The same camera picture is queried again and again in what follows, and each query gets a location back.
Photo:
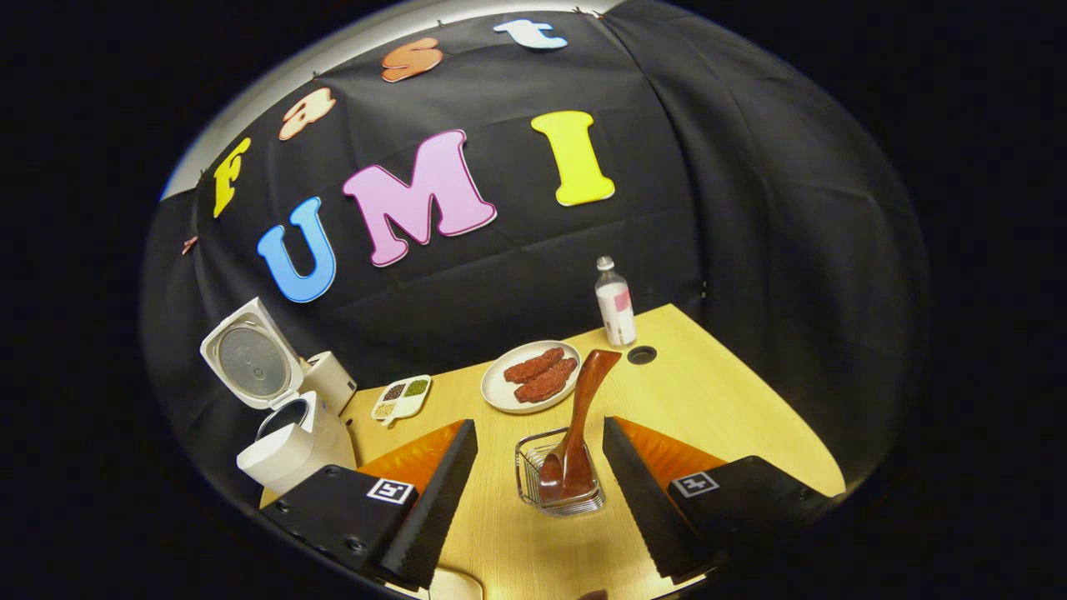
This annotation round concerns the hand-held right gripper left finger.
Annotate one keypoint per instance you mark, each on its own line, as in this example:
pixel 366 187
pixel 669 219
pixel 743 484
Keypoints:
pixel 433 508

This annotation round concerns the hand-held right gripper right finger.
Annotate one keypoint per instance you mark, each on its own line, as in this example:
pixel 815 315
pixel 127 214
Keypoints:
pixel 646 508

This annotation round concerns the brown wooden spoon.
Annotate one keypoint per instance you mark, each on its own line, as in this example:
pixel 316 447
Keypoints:
pixel 583 417

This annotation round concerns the white rice cooker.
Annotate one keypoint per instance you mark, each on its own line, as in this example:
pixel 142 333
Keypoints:
pixel 292 450

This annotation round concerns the white rounded square pad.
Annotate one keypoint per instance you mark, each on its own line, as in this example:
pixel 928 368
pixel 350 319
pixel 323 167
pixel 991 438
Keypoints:
pixel 454 586

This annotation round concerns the white divided grain dish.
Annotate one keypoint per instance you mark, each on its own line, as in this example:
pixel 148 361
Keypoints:
pixel 402 398

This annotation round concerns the white round plate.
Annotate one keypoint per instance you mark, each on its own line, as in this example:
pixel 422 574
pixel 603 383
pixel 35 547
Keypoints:
pixel 498 392

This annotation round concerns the black table grommet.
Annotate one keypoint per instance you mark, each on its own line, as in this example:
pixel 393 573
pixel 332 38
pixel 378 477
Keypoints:
pixel 641 354

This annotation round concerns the red-brown meat piece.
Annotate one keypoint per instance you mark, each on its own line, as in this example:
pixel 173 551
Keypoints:
pixel 533 365
pixel 546 383

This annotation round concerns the clear bottle with pink label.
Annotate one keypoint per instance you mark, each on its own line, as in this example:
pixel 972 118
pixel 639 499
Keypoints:
pixel 615 312

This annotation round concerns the black backdrop cloth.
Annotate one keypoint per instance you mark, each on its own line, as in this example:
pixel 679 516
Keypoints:
pixel 708 208

